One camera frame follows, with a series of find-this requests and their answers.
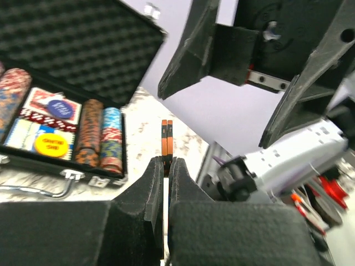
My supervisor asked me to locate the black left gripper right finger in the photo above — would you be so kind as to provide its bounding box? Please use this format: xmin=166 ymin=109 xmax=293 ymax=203
xmin=168 ymin=158 xmax=321 ymax=265

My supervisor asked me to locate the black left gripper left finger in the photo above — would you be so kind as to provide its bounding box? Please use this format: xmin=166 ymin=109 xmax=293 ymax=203
xmin=1 ymin=157 xmax=164 ymax=265

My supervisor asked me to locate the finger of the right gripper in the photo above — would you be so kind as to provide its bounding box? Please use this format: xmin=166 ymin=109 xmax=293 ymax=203
xmin=158 ymin=1 xmax=258 ymax=99
xmin=259 ymin=1 xmax=354 ymax=149

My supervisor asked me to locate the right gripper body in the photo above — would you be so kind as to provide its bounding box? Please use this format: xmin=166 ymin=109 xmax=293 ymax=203
xmin=234 ymin=0 xmax=341 ymax=91

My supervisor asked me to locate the brown 100 poker chip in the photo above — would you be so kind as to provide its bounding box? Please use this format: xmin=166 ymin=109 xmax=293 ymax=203
xmin=167 ymin=120 xmax=174 ymax=163
xmin=161 ymin=120 xmax=168 ymax=174

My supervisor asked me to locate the yellow big blind button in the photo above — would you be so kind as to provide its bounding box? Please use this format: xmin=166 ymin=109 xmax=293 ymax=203
xmin=34 ymin=133 xmax=69 ymax=157

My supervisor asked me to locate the blue small blind button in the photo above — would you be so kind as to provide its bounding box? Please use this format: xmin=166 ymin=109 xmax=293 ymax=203
xmin=47 ymin=100 xmax=74 ymax=119

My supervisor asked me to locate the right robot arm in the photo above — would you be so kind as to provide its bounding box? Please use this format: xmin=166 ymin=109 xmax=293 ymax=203
xmin=158 ymin=1 xmax=354 ymax=265

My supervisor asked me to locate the black poker chip case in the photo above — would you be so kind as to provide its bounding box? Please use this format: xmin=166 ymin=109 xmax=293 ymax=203
xmin=1 ymin=1 xmax=166 ymax=199

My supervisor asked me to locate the blue playing card deck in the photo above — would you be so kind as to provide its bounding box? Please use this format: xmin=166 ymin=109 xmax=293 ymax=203
xmin=4 ymin=119 xmax=75 ymax=160

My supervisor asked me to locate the red playing card deck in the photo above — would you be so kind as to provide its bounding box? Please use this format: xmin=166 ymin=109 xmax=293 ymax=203
xmin=23 ymin=87 xmax=82 ymax=125

